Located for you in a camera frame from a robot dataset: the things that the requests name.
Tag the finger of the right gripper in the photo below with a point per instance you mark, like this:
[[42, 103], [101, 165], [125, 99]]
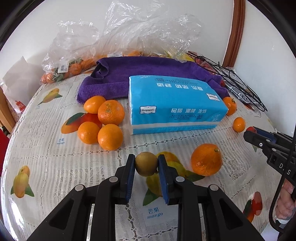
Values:
[[256, 139], [266, 134]]

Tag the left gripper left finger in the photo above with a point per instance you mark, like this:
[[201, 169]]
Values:
[[125, 175]]

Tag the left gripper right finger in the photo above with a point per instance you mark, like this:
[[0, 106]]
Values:
[[169, 179]]

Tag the green-brown round fruit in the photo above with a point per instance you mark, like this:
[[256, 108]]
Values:
[[146, 164]]

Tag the large orange mandarin with stem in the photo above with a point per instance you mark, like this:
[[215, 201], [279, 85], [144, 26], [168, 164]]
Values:
[[206, 160]]

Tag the textured orange mandarin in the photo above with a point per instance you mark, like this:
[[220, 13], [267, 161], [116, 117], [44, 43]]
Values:
[[111, 112]]

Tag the small smooth orange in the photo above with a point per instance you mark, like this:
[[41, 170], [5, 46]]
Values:
[[93, 104]]

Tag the right hand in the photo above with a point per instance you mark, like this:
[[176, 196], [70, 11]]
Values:
[[285, 204]]

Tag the patterned grey pouch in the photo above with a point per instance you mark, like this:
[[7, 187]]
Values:
[[239, 89]]

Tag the blue tissue pack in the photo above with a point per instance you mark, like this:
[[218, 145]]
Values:
[[159, 104]]

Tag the purple towel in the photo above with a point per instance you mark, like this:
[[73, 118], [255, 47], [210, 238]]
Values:
[[110, 78]]

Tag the wooden chair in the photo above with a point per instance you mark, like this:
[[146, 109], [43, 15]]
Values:
[[6, 117]]

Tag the white paper bag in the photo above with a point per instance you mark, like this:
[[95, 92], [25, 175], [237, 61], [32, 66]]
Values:
[[20, 83]]

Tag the clear bag of mandarins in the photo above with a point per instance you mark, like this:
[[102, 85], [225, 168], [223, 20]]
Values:
[[72, 51]]

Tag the clear plastic bag of fruit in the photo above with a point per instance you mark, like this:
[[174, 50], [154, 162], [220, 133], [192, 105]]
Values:
[[154, 32]]

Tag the brown wooden door frame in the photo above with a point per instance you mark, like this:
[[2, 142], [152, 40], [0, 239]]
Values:
[[236, 33]]

